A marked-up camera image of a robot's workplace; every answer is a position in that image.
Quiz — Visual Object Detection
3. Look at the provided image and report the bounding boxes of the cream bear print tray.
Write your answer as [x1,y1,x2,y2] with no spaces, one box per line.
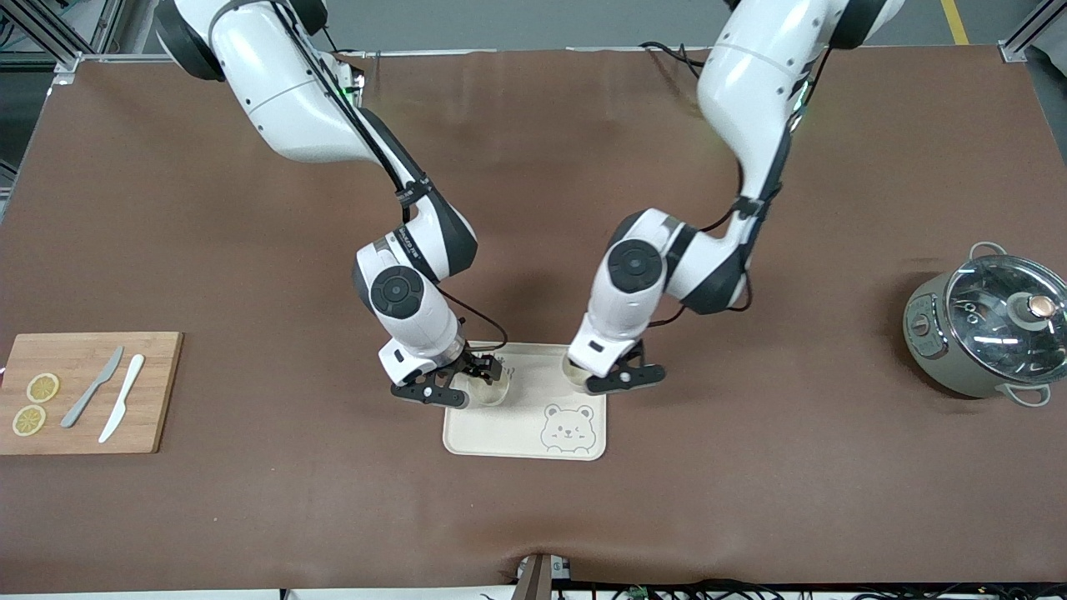
[442,341,608,462]

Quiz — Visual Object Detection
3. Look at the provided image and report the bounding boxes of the brown table cover sheet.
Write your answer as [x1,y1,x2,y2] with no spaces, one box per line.
[0,46,1067,594]

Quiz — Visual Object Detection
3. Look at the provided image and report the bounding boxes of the grey-green electric pot body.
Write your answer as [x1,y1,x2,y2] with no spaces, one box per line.
[903,242,1067,408]

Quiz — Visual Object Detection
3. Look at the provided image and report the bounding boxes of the bamboo cutting board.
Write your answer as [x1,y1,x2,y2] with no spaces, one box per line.
[0,332,183,456]

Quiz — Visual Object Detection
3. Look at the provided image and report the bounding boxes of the white plastic knife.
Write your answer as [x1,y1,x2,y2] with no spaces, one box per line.
[98,354,146,444]

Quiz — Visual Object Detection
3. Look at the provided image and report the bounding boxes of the grey plastic knife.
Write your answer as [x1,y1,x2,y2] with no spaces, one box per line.
[60,346,125,429]

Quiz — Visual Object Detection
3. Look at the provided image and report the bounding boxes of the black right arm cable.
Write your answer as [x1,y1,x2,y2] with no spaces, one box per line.
[275,0,509,355]

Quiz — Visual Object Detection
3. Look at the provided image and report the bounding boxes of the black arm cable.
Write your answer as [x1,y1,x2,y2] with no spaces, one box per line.
[275,0,509,355]
[649,46,830,328]

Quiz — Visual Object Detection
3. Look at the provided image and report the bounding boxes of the metal table clamp bracket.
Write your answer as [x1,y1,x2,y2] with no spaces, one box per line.
[515,552,572,600]

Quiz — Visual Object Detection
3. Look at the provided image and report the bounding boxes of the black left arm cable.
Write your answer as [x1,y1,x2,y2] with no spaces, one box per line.
[649,46,830,328]

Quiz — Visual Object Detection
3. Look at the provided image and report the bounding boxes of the black left arm base cables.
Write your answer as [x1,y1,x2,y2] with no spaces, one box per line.
[639,40,711,80]

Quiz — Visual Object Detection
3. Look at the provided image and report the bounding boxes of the aluminium frame profile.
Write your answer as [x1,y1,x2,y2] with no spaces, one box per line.
[0,0,161,74]
[1000,0,1067,63]

